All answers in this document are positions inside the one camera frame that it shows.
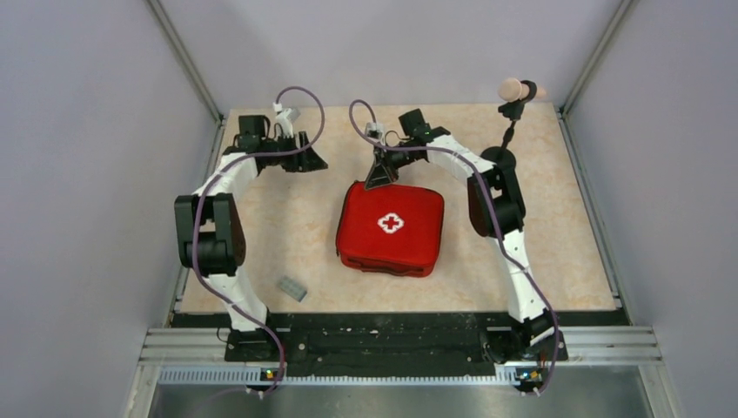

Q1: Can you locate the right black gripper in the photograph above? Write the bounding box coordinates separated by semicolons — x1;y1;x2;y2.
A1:
365;143;414;192

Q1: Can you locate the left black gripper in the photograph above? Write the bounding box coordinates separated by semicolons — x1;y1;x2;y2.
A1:
261;130;327;172

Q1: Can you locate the red black medicine kit bag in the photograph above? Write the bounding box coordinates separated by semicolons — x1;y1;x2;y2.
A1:
335;181;445;278

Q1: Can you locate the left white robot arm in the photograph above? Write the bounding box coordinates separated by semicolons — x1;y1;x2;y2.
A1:
174;108;328;360

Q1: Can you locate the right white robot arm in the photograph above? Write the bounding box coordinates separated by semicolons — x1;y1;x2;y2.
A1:
356;109;558;359

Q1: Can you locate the grey blue pill blister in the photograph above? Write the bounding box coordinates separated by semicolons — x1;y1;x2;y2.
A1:
278;276;308;303

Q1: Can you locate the black microphone stand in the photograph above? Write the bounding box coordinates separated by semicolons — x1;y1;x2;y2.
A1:
482;78;547;162

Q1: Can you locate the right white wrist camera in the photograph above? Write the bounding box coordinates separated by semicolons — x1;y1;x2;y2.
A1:
364;122;386;145

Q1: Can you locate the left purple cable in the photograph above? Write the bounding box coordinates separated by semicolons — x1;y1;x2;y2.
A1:
190;86;326;396

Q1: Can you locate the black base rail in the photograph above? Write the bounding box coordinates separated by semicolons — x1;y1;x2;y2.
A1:
225;312;568;378

